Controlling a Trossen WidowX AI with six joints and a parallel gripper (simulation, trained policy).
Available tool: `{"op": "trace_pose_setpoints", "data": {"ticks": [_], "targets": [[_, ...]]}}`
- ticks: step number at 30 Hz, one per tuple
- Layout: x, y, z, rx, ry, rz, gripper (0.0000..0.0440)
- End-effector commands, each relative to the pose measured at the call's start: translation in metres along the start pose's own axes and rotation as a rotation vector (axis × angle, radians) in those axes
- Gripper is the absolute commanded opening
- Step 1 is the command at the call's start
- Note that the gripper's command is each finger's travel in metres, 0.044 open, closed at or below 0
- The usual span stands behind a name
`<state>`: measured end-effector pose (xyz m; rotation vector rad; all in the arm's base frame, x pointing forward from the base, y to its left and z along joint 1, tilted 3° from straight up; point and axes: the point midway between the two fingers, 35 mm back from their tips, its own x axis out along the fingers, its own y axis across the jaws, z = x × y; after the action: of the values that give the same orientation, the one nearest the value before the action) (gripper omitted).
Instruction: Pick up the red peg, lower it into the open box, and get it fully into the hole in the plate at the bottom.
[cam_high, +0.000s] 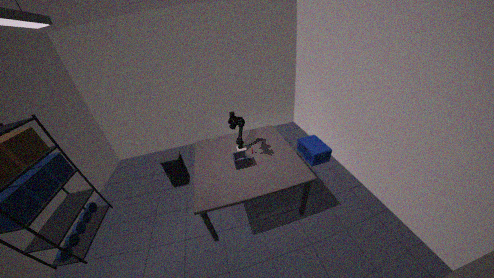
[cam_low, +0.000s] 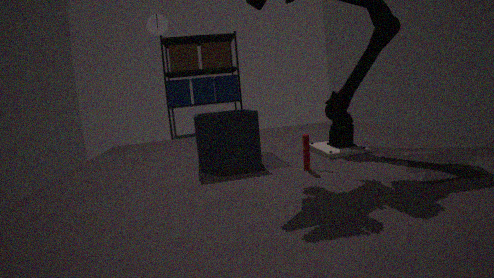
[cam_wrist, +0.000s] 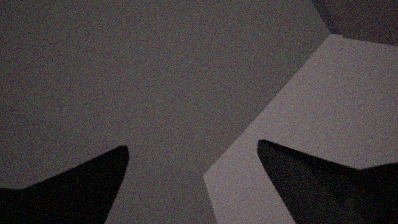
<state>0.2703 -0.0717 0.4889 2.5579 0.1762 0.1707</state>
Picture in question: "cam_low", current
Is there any red peg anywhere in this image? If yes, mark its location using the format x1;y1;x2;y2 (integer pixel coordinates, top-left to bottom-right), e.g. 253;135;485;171
302;134;310;170

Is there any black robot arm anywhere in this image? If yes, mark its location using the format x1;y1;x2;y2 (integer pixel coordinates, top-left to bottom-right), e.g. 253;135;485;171
325;0;401;149

